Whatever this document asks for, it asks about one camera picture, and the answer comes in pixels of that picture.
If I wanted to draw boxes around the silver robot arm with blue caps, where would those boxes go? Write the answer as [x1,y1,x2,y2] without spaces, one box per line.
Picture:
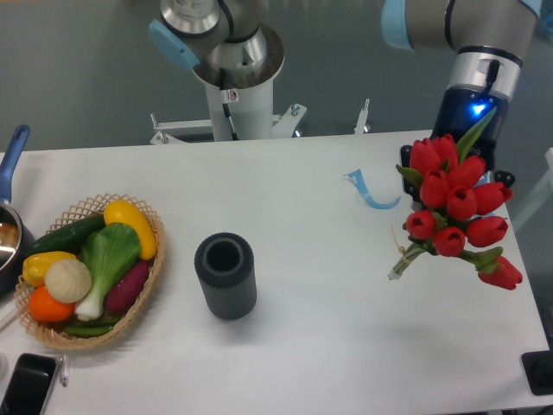
[381,0,542,171]

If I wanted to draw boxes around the green bok choy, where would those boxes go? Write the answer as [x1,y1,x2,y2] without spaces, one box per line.
[75,222,140,322]

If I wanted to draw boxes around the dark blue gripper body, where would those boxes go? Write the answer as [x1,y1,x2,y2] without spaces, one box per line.
[399,86,517,203]

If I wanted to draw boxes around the red tulip bouquet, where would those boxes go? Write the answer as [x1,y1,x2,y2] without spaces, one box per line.
[388,111,523,291]

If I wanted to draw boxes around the green pea pods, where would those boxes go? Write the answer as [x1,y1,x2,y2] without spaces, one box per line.
[63,319,119,338]

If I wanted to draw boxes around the clear pen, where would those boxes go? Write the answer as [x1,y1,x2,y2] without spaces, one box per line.
[59,354,69,387]

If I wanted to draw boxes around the black smartphone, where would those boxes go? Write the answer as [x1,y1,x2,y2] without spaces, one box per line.
[1,353,58,415]

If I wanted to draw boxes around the blue handled saucepan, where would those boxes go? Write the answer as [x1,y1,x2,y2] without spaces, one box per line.
[1,124,35,295]

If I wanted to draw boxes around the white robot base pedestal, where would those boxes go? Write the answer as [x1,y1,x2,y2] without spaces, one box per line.
[148,0,286,142]

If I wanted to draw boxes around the black device at table edge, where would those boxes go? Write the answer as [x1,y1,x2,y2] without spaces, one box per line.
[521,350,553,396]

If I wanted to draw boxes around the yellow bell pepper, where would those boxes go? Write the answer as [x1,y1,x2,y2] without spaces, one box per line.
[22,251,77,287]

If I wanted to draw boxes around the dark grey ribbed vase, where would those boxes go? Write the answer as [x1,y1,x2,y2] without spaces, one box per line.
[194,233,257,321]

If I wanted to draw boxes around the green cucumber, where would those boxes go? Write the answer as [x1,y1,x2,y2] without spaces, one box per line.
[27,215,105,255]

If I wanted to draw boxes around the light blue tape strip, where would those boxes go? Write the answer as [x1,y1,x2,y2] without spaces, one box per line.
[344,169,401,210]

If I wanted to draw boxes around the white metal mounting frame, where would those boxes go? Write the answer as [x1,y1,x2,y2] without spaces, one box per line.
[150,98,372,145]

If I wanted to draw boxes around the orange fruit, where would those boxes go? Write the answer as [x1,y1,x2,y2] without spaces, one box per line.
[29,286,74,322]

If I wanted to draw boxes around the purple sweet potato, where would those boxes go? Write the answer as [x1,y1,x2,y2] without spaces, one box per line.
[105,261,149,315]

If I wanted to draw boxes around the white steamed bun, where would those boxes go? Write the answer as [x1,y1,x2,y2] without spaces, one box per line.
[44,259,92,303]

